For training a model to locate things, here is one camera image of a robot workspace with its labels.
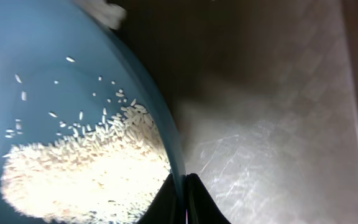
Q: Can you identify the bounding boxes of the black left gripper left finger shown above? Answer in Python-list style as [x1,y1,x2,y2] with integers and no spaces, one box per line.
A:
[137,174,184,224]

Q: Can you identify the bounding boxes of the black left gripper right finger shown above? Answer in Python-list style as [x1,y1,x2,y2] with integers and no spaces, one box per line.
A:
[186,173,230,224]

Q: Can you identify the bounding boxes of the pile of white rice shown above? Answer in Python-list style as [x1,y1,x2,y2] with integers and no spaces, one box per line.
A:
[0,101,171,223]

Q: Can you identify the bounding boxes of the dark blue plate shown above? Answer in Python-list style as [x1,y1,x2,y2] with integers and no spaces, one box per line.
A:
[0,1,185,223]

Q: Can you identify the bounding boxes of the dark brown serving tray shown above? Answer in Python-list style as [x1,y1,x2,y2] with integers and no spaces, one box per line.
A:
[119,1,358,223]

